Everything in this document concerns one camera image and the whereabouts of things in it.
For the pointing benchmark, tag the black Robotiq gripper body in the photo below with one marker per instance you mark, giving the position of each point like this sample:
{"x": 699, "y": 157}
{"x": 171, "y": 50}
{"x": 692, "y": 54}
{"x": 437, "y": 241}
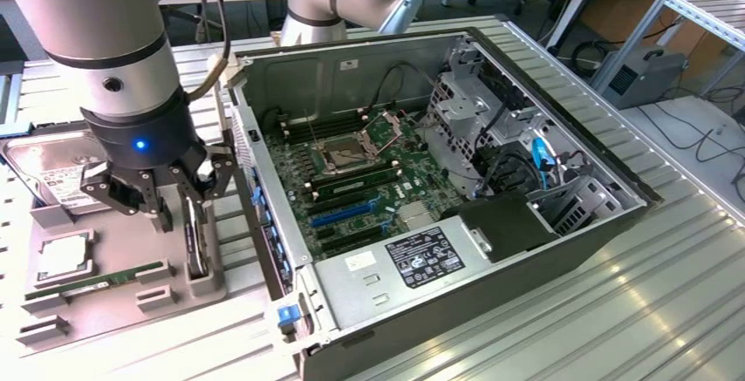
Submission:
{"x": 146, "y": 137}

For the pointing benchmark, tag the graphics card with metal bracket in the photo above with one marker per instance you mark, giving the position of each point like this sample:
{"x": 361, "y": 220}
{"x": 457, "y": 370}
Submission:
{"x": 197, "y": 241}

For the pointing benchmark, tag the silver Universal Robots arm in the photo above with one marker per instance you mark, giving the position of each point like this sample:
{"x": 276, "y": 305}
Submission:
{"x": 105, "y": 28}

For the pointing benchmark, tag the blue slot cover clip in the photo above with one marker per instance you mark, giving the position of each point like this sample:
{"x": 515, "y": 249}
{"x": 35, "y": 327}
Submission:
{"x": 256, "y": 198}
{"x": 285, "y": 270}
{"x": 270, "y": 233}
{"x": 278, "y": 250}

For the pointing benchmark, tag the black case lock knob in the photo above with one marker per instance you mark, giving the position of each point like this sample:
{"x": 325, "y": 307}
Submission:
{"x": 254, "y": 135}

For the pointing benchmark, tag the silver hard disk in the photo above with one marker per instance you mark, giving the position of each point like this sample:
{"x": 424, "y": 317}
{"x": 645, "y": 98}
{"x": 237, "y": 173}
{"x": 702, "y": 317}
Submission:
{"x": 35, "y": 158}

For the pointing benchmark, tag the black RAM slot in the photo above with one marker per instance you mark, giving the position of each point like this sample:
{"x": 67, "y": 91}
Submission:
{"x": 300, "y": 137}
{"x": 300, "y": 121}
{"x": 373, "y": 166}
{"x": 373, "y": 171}
{"x": 300, "y": 132}
{"x": 300, "y": 126}

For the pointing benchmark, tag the silver CPU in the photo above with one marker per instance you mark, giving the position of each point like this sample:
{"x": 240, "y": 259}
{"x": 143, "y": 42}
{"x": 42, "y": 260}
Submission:
{"x": 65, "y": 256}

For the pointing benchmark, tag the thin metal locking lever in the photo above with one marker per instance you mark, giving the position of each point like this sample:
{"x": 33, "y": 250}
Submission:
{"x": 313, "y": 130}

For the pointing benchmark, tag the grey parts rack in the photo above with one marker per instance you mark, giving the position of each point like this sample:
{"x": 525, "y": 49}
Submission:
{"x": 117, "y": 267}

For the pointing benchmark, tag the green RAM stick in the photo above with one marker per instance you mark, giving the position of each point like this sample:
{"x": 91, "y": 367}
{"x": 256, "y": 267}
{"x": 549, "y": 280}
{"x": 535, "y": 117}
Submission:
{"x": 122, "y": 275}
{"x": 356, "y": 185}

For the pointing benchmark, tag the CPU socket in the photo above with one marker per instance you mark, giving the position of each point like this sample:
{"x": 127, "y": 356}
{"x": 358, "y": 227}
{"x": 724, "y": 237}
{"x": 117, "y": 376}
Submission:
{"x": 344, "y": 156}

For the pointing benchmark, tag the short black expansion slot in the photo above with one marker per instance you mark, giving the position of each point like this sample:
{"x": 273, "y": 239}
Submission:
{"x": 329, "y": 235}

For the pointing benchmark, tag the blue expansion slot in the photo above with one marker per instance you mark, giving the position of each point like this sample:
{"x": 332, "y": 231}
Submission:
{"x": 344, "y": 216}

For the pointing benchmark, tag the metal socket cover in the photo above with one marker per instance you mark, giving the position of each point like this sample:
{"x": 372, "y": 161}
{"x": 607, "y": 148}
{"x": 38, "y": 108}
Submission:
{"x": 369, "y": 139}

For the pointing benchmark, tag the green motherboard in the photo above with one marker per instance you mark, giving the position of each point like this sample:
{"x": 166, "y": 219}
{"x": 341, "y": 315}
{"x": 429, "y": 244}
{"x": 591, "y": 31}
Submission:
{"x": 408, "y": 172}

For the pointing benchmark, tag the blue case latch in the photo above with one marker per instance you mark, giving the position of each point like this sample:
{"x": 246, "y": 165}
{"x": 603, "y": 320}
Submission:
{"x": 288, "y": 316}

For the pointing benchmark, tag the silver chipset heatsink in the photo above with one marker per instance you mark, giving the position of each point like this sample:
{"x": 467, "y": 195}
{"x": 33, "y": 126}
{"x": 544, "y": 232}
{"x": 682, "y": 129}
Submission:
{"x": 414, "y": 217}

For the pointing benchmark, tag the silver power supply unit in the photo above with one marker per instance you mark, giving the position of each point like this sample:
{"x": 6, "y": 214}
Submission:
{"x": 361, "y": 294}

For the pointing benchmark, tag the silver drive cage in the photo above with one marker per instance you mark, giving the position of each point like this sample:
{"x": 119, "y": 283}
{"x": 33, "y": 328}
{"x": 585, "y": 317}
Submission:
{"x": 460, "y": 110}

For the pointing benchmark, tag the black plastic air shroud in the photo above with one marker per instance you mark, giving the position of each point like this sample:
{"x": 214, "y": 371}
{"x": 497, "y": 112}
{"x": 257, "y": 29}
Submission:
{"x": 507, "y": 228}

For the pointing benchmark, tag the open black PC case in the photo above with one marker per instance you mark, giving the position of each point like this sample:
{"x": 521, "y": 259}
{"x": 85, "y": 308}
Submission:
{"x": 524, "y": 285}

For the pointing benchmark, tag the silver disk bay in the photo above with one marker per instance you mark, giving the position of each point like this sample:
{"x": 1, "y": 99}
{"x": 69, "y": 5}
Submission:
{"x": 573, "y": 215}

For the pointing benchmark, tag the blue disk carrier bracket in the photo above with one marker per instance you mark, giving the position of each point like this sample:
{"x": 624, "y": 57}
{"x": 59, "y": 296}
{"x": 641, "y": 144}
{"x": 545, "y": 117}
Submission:
{"x": 15, "y": 130}

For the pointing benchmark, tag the aluminium profile frame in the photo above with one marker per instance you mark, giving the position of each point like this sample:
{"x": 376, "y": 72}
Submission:
{"x": 699, "y": 6}

